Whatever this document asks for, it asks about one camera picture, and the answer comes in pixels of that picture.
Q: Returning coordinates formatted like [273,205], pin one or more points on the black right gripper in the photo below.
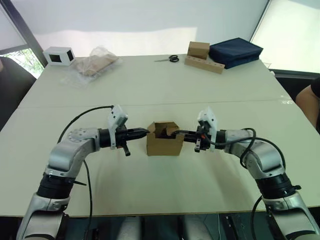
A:
[203,142]

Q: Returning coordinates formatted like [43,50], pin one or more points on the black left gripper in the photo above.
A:
[122,137]

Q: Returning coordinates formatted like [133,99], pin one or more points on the small cardboard box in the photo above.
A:
[198,50]
[162,147]

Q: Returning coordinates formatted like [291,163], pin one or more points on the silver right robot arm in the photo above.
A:
[262,155]

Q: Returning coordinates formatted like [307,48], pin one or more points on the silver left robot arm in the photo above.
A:
[65,152]

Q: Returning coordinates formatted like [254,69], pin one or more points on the long cardboard block with holes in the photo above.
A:
[203,64]

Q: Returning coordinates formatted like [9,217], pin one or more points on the small closed cardboard box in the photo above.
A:
[198,50]

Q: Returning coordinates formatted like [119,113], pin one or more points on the navy blue fabric box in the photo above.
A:
[233,51]

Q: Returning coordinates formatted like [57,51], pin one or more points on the white box with black windows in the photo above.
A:
[56,58]

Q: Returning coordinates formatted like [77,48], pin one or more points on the clear plastic bag of packing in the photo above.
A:
[93,65]

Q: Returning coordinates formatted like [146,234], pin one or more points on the grey rounded shape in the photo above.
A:
[130,230]
[196,228]

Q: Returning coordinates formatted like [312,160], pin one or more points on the clear plastic container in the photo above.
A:
[267,63]

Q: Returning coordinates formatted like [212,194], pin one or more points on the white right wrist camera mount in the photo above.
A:
[210,118]

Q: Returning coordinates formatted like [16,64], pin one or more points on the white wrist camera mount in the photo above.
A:
[117,115]
[210,118]

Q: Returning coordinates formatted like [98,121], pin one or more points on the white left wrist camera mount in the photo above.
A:
[117,115]

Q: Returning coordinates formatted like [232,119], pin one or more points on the black perforated metal bracket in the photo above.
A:
[235,227]

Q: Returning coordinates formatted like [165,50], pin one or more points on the dark window frame post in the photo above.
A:
[261,18]
[23,30]

